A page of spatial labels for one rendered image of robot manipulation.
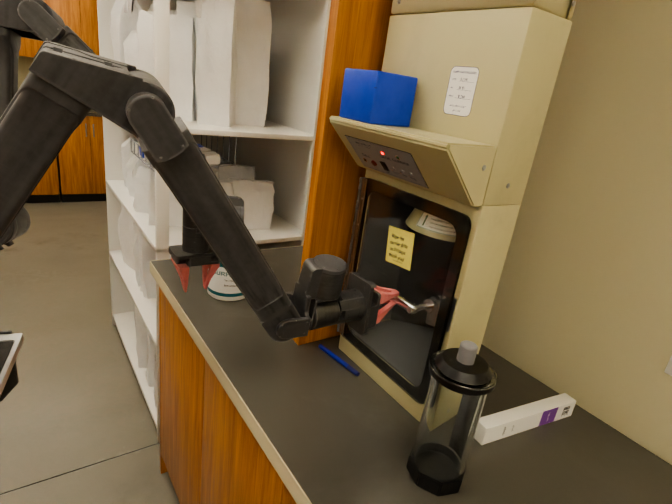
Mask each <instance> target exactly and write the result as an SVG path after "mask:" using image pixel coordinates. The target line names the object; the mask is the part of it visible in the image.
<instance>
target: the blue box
mask: <svg viewBox="0 0 672 504"><path fill-rule="evenodd" d="M417 81H418V78H416V77H411V76H405V75H400V74H394V73H388V72H383V71H376V70H364V69H352V68H346V69H345V74H344V82H343V90H342V97H341V105H340V113H339V116H340V117H342V118H346V119H351V120H355V121H359V122H364V123H368V124H376V125H388V126H399V127H409V125H410V119H411V114H412V109H413V103H414V98H415V94H416V93H415V92H416V87H417Z"/></svg>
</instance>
